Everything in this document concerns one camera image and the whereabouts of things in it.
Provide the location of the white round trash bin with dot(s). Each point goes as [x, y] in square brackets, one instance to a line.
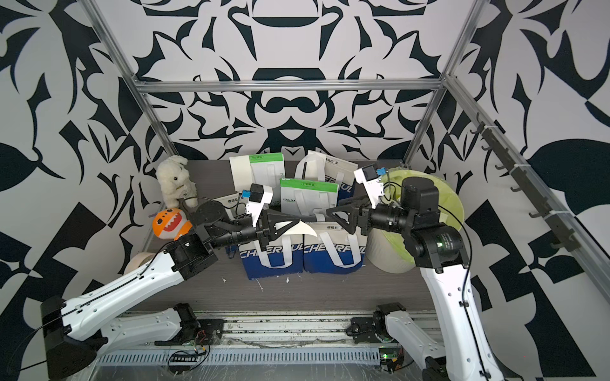
[382, 255]

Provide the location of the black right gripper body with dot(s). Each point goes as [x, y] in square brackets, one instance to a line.
[366, 223]

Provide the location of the white blue back right bag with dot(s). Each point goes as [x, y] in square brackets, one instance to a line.
[323, 167]

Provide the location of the black wall hook rail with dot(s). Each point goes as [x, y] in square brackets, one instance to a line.
[535, 218]

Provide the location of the orange plush monster toy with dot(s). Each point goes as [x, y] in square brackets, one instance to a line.
[171, 224]

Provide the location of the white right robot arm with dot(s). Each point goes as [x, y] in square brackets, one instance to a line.
[443, 261]

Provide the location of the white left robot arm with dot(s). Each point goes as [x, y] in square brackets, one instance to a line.
[78, 330]

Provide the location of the aluminium frame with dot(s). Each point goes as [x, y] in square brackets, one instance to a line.
[592, 258]

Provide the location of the blue white front right bag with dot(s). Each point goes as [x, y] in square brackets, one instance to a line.
[333, 250]

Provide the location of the green white middle bag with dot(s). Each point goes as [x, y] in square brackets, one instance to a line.
[308, 198]

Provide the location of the blue white front left bag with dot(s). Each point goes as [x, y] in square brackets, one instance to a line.
[281, 257]

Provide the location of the white receipt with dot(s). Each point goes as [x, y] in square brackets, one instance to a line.
[300, 227]
[241, 172]

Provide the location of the green white back left bag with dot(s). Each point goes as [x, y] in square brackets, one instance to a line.
[268, 169]

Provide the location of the white plush rabbit toy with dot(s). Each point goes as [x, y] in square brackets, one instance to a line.
[175, 184]

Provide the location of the white tape roll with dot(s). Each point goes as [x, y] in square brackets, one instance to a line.
[139, 260]

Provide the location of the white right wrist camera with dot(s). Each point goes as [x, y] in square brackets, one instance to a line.
[371, 178]

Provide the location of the green white bag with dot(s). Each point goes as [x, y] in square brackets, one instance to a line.
[308, 198]
[268, 169]

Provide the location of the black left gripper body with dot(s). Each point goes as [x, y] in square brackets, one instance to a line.
[261, 233]

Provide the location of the green plastic bin liner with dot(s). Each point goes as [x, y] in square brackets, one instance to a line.
[452, 210]

